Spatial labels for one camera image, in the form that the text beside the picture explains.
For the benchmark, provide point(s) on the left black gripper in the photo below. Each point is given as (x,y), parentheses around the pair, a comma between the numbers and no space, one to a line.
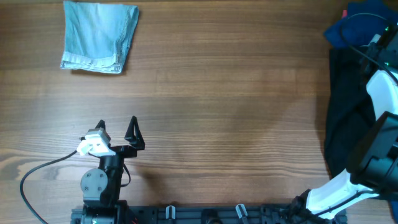
(122,150)

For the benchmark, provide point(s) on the black garment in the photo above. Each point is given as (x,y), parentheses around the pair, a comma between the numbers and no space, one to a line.
(350,112)

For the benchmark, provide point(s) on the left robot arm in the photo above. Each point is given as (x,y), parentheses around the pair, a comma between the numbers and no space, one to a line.
(101,186)

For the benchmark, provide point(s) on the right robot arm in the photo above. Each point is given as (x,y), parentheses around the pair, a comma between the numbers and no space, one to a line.
(371,170)

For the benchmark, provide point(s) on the dark blue garment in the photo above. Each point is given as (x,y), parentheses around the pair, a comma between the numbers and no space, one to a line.
(360,26)

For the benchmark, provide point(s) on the red item under garment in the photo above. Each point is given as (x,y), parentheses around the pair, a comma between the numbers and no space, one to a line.
(344,13)

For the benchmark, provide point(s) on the folded light blue jeans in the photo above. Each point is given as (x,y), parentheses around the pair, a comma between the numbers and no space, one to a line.
(98,36)

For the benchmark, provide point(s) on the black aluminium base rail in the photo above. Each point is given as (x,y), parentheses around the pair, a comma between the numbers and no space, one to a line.
(264,214)

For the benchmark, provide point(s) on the left white rail clip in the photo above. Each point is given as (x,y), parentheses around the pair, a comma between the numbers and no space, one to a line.
(170,212)

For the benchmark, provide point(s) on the white rail clip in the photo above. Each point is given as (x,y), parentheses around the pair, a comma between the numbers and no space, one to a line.
(170,212)
(242,213)

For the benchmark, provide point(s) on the right white rail clip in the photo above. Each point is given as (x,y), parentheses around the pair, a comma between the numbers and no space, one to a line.
(242,213)

